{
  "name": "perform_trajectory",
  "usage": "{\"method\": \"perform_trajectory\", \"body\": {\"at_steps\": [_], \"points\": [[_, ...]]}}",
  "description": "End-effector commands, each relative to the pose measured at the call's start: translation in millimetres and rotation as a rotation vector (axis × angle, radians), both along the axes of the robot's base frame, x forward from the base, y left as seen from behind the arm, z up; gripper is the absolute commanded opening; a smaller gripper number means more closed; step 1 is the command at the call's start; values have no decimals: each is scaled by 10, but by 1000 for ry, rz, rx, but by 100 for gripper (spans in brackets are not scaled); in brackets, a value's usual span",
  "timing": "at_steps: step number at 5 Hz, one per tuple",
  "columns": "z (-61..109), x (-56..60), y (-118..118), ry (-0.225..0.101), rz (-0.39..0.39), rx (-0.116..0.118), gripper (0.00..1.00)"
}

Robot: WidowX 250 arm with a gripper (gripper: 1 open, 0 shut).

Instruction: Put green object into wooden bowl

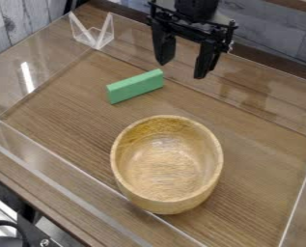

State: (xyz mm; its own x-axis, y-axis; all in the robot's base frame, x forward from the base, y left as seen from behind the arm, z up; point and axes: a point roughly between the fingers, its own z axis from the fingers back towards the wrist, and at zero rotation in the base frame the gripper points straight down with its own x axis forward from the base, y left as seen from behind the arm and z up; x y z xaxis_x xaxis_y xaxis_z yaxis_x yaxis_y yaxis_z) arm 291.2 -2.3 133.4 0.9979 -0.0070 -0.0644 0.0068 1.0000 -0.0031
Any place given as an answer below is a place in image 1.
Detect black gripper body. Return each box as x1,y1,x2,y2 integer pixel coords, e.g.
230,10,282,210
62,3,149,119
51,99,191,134
147,0,239,53

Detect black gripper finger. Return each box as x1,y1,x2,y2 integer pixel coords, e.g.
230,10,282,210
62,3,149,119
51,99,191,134
151,23,175,66
194,40,221,79

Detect green rectangular block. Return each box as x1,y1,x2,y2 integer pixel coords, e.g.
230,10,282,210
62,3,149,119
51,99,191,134
106,69,165,104

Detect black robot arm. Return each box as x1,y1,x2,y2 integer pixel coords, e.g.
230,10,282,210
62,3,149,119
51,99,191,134
147,0,239,79

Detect wooden bowl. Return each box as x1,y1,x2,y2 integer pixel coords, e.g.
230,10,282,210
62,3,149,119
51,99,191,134
110,115,223,214

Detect clear acrylic tray walls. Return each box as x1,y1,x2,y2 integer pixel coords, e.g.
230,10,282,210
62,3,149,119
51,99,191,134
0,7,306,247

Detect black metal table bracket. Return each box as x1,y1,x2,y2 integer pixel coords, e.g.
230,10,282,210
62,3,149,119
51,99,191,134
18,215,54,247

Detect black cable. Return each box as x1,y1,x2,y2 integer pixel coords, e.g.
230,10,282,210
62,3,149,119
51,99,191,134
0,219,30,247

